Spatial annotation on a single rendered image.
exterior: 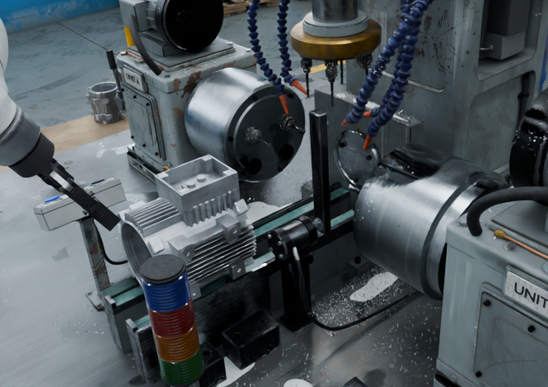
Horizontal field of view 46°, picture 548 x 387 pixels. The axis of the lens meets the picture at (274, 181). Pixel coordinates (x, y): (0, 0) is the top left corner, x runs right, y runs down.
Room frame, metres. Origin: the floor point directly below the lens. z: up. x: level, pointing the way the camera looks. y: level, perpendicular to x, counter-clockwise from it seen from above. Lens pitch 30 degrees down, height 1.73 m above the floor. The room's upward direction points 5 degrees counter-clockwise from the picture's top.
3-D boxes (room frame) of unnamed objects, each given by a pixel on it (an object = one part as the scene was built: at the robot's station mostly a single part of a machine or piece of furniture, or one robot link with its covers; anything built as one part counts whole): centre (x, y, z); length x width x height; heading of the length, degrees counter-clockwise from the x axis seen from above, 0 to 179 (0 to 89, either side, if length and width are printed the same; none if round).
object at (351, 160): (1.29, -0.19, 1.02); 0.15 x 0.02 x 0.15; 35
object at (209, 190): (1.06, 0.14, 1.11); 0.12 x 0.11 x 0.07; 125
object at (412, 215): (0.97, -0.31, 1.04); 0.41 x 0.25 x 0.25; 35
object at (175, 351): (0.68, 0.15, 1.10); 0.06 x 0.06 x 0.04
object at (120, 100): (1.78, 0.39, 1.07); 0.08 x 0.07 x 0.20; 125
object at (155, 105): (1.73, 0.23, 0.99); 0.35 x 0.31 x 0.37; 35
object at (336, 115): (1.33, -0.24, 0.97); 0.30 x 0.11 x 0.34; 35
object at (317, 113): (1.06, -0.09, 1.12); 0.04 x 0.03 x 0.26; 125
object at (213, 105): (1.53, 0.09, 1.04); 0.37 x 0.25 x 0.25; 35
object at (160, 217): (1.04, 0.18, 1.02); 0.20 x 0.19 x 0.19; 125
